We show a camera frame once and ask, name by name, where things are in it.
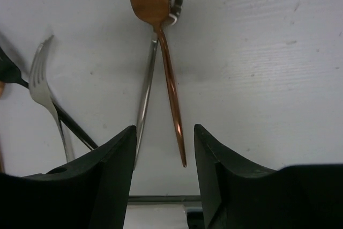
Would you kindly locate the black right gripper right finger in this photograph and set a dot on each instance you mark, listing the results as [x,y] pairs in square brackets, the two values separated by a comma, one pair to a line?
[239,193]

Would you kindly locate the copper metal fork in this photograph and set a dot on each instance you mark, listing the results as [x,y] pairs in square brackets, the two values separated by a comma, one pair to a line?
[166,65]

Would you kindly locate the black handled fork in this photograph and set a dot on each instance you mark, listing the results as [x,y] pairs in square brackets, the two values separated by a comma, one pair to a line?
[10,73]

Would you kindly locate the silver metal fork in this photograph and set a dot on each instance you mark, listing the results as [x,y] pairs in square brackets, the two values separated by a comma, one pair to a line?
[41,93]

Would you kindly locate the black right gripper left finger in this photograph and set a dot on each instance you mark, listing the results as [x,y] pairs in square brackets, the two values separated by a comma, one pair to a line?
[89,192]

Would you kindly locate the silver fork beside copper fork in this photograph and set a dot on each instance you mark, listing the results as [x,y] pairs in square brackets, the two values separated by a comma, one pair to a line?
[146,92]

